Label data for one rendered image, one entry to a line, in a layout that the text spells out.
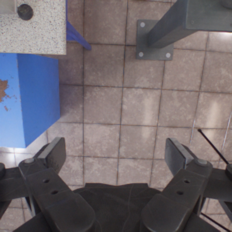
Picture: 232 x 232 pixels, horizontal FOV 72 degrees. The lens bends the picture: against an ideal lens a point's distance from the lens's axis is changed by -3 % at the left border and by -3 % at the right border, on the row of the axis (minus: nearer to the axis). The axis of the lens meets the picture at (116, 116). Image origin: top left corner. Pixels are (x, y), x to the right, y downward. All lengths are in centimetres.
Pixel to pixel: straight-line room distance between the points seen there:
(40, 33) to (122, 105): 93
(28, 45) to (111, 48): 81
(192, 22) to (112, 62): 95
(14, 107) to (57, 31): 46
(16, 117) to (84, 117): 67
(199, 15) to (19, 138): 95
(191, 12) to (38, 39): 52
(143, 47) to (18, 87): 95
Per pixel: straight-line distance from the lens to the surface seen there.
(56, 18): 71
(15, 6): 72
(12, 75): 94
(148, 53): 142
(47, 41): 71
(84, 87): 143
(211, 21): 57
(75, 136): 156
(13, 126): 100
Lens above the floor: 140
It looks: 75 degrees down
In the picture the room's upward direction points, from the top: 178 degrees clockwise
